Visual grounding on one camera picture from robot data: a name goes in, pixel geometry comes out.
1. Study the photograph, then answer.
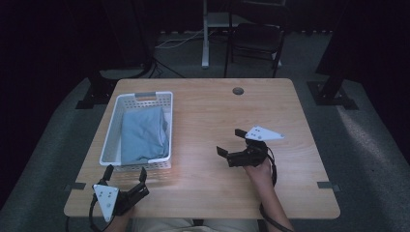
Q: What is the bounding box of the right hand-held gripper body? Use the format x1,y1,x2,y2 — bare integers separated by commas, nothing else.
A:
226,125,286,168

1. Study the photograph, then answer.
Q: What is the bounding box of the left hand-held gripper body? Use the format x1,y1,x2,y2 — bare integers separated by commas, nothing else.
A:
92,183,151,223

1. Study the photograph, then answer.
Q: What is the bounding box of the white perforated plastic basket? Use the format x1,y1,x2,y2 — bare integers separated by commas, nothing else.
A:
99,91,174,172

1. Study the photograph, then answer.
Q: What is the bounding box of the light blue cloth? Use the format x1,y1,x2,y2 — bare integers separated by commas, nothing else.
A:
120,106,170,164

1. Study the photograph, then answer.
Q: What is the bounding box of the person's right hand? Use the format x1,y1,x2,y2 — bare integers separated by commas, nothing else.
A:
243,159,276,191

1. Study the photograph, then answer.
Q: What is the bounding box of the person's left hand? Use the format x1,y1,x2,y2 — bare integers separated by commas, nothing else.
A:
107,206,135,227

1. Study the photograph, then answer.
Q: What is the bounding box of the grey tape piece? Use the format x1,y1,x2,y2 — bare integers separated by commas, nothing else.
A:
63,182,87,191
316,181,342,193

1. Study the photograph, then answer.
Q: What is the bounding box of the black metal stand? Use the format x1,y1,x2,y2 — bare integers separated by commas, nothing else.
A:
307,0,360,111
74,72,120,110

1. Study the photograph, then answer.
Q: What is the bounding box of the black folding chair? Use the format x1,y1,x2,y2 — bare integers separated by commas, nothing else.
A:
223,1,288,79

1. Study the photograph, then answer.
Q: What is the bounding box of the white-legged desk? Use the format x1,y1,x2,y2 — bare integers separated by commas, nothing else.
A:
200,0,241,70

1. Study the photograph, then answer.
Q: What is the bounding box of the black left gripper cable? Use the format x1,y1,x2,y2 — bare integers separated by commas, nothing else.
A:
88,192,112,232

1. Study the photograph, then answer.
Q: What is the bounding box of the black floor cable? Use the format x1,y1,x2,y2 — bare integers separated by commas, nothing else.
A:
148,57,188,79

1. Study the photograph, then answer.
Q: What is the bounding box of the white floor cable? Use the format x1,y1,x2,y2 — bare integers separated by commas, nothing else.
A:
154,28,216,50

